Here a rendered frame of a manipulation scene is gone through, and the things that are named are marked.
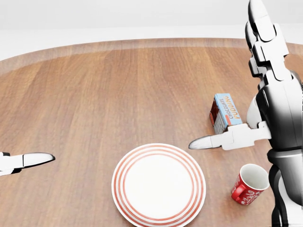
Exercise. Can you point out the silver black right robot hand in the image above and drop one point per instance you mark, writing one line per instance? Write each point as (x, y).
(279, 99)

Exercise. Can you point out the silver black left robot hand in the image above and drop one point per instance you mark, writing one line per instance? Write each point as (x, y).
(26, 160)

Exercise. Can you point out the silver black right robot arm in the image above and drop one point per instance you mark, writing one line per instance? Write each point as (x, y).
(287, 189)

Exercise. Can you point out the red mug with white print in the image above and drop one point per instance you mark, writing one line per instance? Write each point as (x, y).
(248, 186)

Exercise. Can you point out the white plate with red rings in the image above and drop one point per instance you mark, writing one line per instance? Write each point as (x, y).
(158, 185)

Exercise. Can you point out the chocolate pudding box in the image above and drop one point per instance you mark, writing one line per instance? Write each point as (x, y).
(223, 113)

